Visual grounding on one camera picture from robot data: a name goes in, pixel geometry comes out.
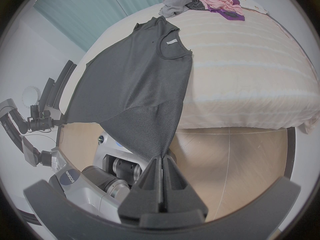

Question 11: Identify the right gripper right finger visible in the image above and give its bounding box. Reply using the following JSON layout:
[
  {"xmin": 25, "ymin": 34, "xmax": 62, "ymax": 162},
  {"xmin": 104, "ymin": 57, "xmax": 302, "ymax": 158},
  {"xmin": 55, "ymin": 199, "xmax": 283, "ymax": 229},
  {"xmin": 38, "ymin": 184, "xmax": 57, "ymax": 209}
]
[{"xmin": 164, "ymin": 155, "xmax": 209, "ymax": 218}]

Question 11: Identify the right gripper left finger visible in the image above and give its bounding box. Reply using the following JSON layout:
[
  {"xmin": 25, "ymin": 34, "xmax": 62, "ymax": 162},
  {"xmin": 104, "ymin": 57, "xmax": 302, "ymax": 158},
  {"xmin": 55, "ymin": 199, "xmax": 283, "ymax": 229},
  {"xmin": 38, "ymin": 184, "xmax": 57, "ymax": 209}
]
[{"xmin": 118, "ymin": 156, "xmax": 163, "ymax": 218}]

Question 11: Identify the black T-shirt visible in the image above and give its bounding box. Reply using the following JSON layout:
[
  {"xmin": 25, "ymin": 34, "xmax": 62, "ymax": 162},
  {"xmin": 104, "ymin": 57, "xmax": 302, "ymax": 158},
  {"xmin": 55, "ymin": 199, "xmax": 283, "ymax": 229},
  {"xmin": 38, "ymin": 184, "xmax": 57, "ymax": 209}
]
[{"xmin": 64, "ymin": 16, "xmax": 194, "ymax": 164}]

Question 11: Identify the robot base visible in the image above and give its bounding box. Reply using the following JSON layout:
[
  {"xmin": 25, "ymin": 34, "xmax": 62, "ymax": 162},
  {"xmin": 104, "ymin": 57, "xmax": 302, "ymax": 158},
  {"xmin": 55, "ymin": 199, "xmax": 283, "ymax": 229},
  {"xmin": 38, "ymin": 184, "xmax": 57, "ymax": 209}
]
[{"xmin": 41, "ymin": 131, "xmax": 180, "ymax": 226}]

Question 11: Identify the pile of clothes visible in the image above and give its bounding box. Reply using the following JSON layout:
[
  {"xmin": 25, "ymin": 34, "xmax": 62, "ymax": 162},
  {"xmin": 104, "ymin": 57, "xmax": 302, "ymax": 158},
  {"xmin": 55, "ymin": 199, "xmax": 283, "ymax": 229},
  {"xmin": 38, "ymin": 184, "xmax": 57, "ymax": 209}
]
[{"xmin": 186, "ymin": 0, "xmax": 247, "ymax": 22}]

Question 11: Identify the bed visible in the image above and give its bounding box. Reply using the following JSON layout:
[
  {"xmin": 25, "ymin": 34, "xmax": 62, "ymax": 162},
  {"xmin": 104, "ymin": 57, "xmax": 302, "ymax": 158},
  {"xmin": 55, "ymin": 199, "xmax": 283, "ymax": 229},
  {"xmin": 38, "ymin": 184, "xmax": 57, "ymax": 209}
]
[{"xmin": 56, "ymin": 0, "xmax": 320, "ymax": 178}]

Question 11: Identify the grey garment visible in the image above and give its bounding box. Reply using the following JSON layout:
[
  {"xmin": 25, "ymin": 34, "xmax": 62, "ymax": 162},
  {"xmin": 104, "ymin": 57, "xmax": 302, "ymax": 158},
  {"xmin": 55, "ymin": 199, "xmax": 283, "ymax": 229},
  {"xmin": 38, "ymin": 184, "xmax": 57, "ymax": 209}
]
[{"xmin": 159, "ymin": 0, "xmax": 198, "ymax": 18}]

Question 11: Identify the white printed pillow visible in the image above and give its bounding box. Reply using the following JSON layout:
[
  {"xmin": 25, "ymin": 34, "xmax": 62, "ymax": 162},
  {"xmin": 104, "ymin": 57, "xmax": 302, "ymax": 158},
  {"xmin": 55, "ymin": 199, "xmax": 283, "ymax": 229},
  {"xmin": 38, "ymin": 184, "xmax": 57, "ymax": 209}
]
[{"xmin": 220, "ymin": 0, "xmax": 270, "ymax": 14}]

